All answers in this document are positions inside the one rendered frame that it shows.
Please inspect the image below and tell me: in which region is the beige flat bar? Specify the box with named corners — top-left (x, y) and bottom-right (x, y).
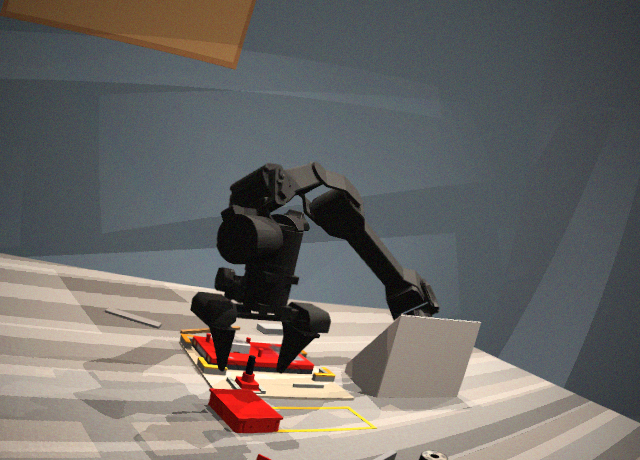
top-left (105, 307), bottom-right (161, 328)

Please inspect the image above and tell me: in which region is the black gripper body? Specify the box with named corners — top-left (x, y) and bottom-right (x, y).
top-left (190, 263), bottom-right (331, 333)

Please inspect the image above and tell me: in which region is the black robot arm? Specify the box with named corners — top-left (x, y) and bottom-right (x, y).
top-left (214, 161), bottom-right (439, 322)

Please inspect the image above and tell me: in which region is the orange thin rod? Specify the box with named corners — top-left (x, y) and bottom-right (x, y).
top-left (180, 326), bottom-right (240, 334)

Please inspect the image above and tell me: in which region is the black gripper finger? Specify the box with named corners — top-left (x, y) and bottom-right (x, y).
top-left (206, 324), bottom-right (236, 371)
top-left (276, 321), bottom-right (320, 374)

